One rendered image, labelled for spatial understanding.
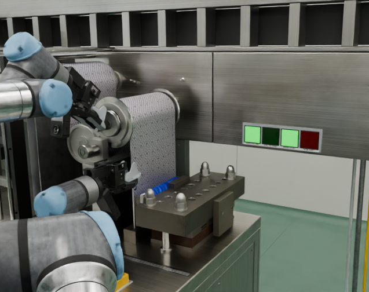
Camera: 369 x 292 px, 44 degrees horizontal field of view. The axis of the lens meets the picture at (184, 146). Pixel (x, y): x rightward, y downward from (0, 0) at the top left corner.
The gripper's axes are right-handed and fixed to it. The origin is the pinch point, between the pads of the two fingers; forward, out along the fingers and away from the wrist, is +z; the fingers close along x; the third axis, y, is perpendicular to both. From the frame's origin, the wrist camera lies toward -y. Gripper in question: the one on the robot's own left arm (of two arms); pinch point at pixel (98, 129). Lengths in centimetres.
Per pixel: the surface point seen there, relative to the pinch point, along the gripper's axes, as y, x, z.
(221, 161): 106, 91, 263
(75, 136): -0.4, 13.3, 6.0
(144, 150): 0.9, -7.9, 13.2
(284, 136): 19, -42, 31
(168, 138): 10.5, -7.9, 22.8
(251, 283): -21, -33, 62
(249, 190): 88, 63, 277
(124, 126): 2.8, -6.6, 1.8
